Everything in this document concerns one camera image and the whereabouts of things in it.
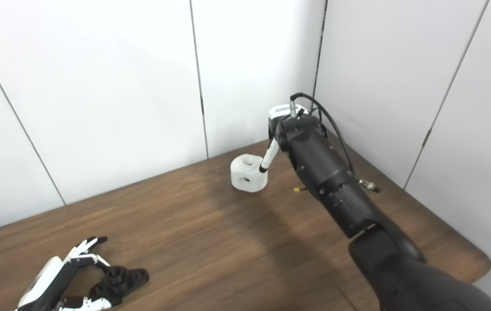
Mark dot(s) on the black flanged holder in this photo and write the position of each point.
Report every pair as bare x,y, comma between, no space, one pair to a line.
124,278

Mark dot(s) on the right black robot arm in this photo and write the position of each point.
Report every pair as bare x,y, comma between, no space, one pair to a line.
327,172

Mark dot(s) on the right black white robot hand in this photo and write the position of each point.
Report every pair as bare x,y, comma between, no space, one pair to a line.
280,112

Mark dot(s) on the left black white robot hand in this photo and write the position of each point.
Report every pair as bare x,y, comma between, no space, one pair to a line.
51,276

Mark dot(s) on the round white plastic piece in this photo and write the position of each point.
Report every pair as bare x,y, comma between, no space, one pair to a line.
256,183

